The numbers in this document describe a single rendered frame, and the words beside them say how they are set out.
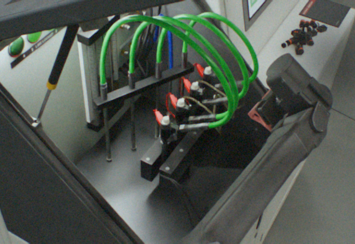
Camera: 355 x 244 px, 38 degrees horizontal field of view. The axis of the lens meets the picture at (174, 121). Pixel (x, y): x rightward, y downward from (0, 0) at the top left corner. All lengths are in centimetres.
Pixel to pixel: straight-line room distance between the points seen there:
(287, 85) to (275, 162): 16
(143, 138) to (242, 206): 100
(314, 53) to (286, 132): 106
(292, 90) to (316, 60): 95
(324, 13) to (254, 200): 143
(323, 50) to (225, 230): 129
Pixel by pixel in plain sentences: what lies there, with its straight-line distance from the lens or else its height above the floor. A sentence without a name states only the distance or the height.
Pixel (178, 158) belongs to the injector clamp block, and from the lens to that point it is 147.
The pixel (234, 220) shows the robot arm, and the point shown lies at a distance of 74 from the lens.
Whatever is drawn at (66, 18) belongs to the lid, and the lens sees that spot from 76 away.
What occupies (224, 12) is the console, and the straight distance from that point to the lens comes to 157.
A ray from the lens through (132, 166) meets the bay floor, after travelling 164.
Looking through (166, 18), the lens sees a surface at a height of 138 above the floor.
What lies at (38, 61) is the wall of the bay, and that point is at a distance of 130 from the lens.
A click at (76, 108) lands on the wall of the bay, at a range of 152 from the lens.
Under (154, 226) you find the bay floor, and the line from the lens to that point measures 151.
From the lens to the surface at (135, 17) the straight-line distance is 121.
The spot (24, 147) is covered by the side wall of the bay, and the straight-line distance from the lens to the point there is 114.
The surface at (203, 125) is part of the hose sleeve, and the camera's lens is 129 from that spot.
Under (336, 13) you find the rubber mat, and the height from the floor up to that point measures 98.
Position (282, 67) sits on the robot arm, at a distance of 93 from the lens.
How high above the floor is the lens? 210
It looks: 46 degrees down
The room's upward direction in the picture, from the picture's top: 3 degrees clockwise
